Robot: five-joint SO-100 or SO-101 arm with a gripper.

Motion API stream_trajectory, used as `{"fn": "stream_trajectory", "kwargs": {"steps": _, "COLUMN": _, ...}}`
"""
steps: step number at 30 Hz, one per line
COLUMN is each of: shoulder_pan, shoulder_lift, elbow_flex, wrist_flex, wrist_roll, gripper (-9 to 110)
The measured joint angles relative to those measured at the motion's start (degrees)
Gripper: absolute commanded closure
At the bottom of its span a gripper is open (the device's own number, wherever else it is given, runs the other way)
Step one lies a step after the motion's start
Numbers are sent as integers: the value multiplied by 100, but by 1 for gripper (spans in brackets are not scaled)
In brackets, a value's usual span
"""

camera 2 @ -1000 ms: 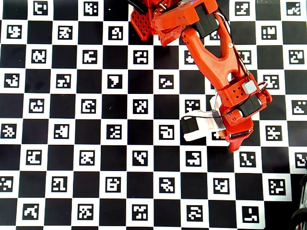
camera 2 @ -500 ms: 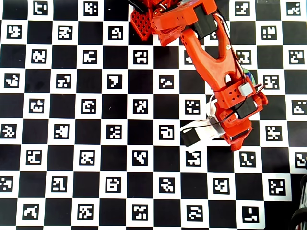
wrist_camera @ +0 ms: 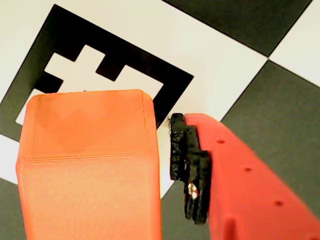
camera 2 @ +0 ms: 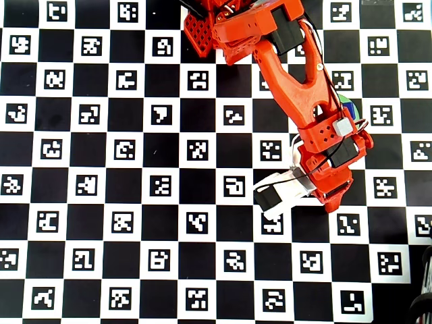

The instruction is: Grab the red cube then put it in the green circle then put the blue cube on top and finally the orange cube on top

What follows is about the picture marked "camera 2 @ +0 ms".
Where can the red fixed gripper finger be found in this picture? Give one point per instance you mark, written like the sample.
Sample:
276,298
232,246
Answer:
334,204

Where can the red gripper body black motor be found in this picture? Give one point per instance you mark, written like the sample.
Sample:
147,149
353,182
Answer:
335,195

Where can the red robot arm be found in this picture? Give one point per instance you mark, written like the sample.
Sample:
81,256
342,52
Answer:
297,91

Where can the red perforated robot base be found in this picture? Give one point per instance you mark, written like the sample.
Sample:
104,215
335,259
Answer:
199,33

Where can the black tripod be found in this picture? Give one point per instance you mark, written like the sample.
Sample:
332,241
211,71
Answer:
425,287

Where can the black white marker checkerboard mat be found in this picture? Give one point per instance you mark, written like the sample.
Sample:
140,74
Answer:
101,162

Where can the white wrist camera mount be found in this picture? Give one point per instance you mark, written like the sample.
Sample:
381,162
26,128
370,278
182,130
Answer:
287,189

